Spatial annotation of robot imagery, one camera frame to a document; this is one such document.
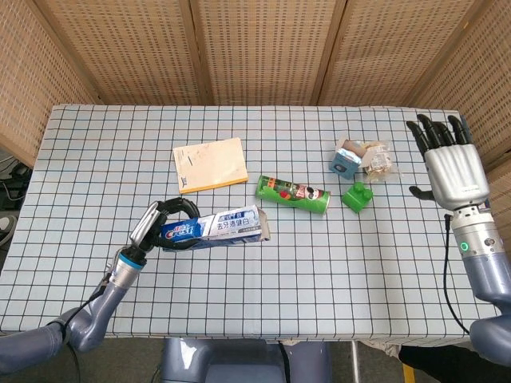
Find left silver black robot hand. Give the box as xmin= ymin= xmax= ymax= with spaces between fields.
xmin=129 ymin=197 xmax=200 ymax=252

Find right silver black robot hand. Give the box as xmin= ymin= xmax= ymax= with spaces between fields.
xmin=406 ymin=114 xmax=491 ymax=211

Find blue white toothpaste box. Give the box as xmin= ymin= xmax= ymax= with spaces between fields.
xmin=159 ymin=204 xmax=271 ymax=252

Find clear bag of pastry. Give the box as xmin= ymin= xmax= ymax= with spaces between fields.
xmin=361 ymin=140 xmax=397 ymax=184

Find cream notepad with orange edge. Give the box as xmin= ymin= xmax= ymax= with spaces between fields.
xmin=172 ymin=137 xmax=249 ymax=195

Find green toy building brick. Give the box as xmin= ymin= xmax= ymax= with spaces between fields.
xmin=341 ymin=181 xmax=374 ymax=212

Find small light blue carton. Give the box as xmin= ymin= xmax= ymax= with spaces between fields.
xmin=329 ymin=138 xmax=370 ymax=180

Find dark shoe on floor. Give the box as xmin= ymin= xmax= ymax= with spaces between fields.
xmin=0 ymin=215 xmax=19 ymax=247

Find light blue checkered tablecloth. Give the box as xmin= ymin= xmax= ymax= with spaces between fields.
xmin=0 ymin=104 xmax=505 ymax=345

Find green chips can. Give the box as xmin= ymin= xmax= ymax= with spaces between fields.
xmin=255 ymin=174 xmax=331 ymax=216

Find grey-blue robot torso base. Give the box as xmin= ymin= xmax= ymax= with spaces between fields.
xmin=159 ymin=338 xmax=332 ymax=383

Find black object on floor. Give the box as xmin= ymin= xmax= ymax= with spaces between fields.
xmin=398 ymin=343 xmax=494 ymax=383

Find woven bamboo folding screen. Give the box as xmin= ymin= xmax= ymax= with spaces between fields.
xmin=0 ymin=0 xmax=511 ymax=208

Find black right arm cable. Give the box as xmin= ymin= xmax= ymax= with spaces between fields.
xmin=442 ymin=214 xmax=472 ymax=335

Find black floor cables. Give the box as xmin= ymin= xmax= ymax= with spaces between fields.
xmin=0 ymin=153 xmax=34 ymax=203

